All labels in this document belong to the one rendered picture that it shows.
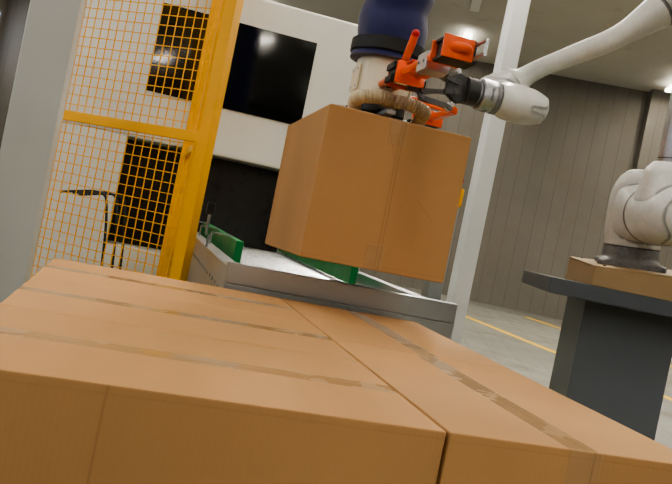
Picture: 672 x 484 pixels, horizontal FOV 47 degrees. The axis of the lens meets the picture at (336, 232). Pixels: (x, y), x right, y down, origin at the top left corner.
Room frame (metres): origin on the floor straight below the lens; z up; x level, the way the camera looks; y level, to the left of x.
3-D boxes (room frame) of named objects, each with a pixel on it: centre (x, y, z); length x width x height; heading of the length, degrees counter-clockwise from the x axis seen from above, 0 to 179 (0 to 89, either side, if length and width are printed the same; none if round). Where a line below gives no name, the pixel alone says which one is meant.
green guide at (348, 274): (3.80, 0.06, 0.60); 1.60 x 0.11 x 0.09; 14
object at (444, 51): (1.75, -0.17, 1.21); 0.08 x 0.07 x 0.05; 13
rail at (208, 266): (3.30, 0.55, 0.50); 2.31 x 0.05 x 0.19; 14
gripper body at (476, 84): (2.11, -0.26, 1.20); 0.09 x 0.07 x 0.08; 104
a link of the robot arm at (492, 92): (2.13, -0.33, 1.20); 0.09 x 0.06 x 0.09; 14
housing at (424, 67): (1.88, -0.15, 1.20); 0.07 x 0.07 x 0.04; 13
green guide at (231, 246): (3.66, 0.58, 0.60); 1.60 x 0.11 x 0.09; 14
